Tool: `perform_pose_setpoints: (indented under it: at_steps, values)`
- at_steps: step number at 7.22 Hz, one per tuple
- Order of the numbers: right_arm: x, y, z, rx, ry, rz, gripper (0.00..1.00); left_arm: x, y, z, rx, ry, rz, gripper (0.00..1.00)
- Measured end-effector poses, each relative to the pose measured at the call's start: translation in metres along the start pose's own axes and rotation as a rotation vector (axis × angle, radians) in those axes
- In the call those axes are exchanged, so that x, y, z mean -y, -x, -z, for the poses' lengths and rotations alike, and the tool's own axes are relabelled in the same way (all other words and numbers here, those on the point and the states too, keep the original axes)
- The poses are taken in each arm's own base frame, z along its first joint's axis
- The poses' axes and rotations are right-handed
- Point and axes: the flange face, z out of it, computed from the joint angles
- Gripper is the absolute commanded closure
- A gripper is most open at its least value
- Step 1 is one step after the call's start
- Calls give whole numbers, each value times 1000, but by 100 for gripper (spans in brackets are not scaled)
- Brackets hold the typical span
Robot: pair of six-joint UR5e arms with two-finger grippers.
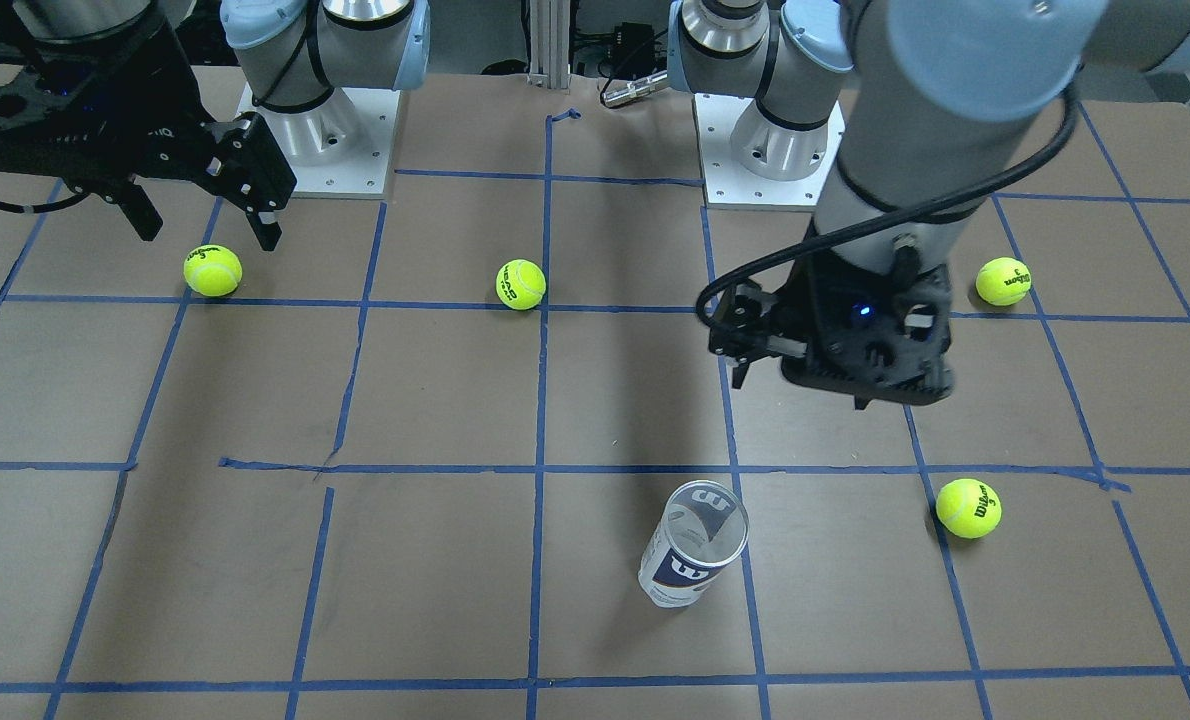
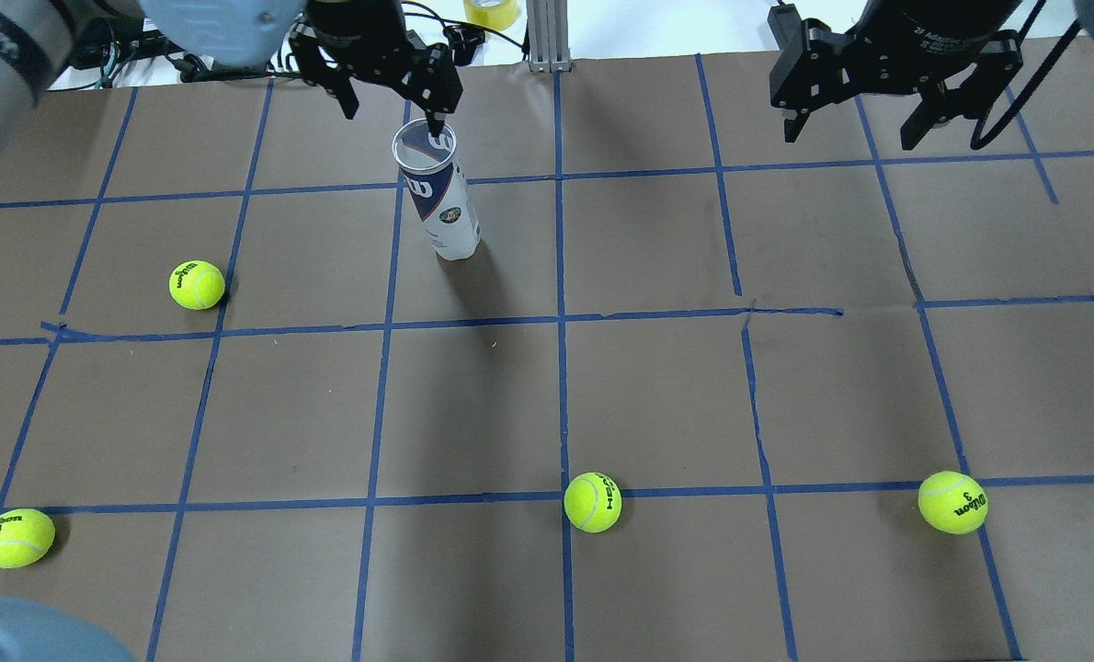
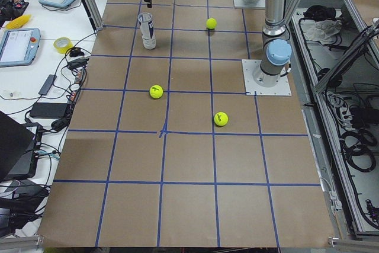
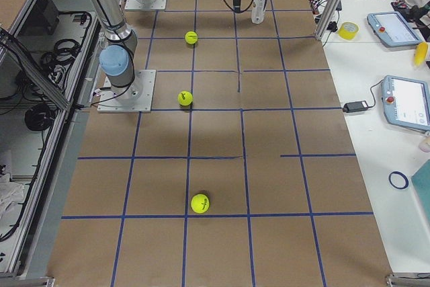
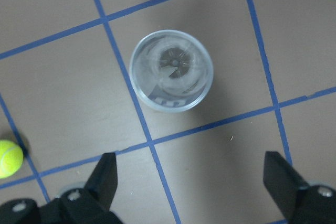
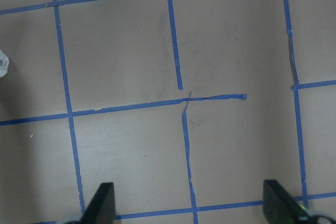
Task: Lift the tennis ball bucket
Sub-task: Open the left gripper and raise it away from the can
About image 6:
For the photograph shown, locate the clear tennis ball can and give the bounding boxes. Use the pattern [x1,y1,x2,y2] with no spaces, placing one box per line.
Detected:
[0,50,10,78]

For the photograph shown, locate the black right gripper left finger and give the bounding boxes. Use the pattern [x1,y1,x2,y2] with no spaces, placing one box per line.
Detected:
[78,182,116,224]

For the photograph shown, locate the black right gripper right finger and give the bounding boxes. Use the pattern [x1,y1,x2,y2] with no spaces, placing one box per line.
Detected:
[262,179,315,224]

